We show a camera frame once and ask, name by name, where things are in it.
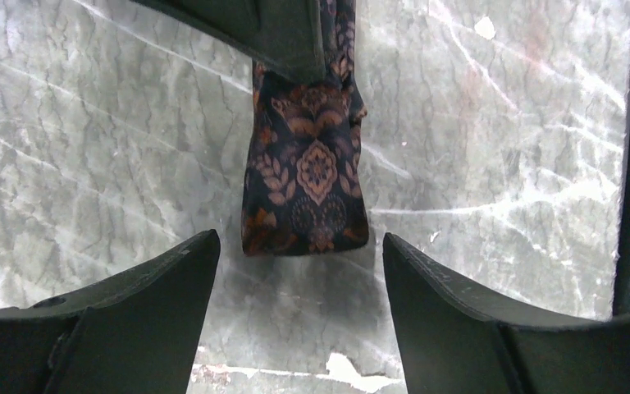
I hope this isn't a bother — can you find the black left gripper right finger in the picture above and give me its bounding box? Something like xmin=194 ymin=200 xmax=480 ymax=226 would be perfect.
xmin=382 ymin=233 xmax=630 ymax=393

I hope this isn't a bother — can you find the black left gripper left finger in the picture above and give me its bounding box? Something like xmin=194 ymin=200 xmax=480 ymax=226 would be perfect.
xmin=0 ymin=230 xmax=221 ymax=393

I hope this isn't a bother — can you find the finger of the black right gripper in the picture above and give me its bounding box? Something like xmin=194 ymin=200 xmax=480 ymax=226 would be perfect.
xmin=139 ymin=0 xmax=326 ymax=84

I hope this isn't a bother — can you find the navy orange paisley tie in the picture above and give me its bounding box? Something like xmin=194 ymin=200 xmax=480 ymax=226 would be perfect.
xmin=241 ymin=1 xmax=369 ymax=256

